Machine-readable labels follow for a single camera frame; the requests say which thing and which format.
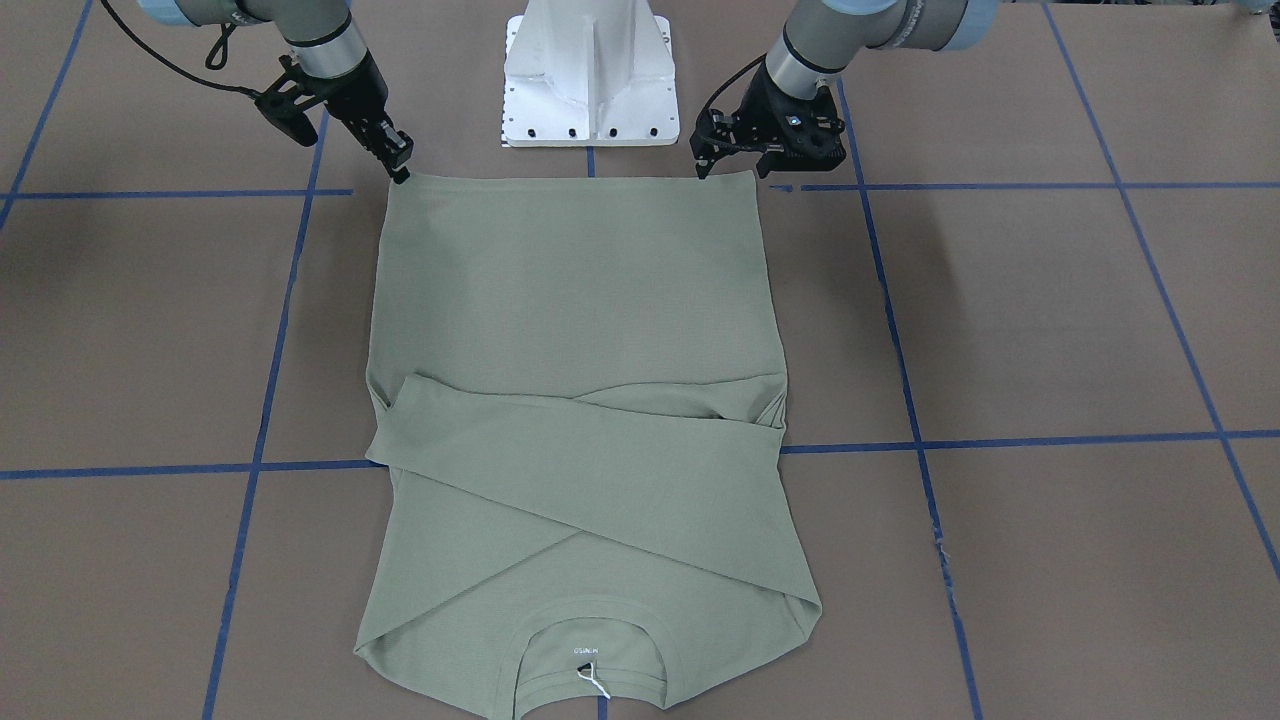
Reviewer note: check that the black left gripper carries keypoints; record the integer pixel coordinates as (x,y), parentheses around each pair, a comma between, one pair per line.
(763,100)

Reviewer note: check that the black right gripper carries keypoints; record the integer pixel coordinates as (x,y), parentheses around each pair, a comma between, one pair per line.
(355,92)

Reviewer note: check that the olive green long-sleeve shirt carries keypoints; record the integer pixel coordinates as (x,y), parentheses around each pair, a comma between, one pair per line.
(580,393)

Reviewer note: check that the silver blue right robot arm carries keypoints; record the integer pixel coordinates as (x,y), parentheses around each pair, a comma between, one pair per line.
(328,64)

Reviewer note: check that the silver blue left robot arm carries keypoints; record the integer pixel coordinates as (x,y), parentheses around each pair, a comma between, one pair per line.
(820,38)

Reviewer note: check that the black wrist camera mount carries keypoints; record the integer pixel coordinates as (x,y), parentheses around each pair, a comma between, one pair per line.
(285,102)

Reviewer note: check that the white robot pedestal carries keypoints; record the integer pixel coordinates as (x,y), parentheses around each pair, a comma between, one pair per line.
(589,73)

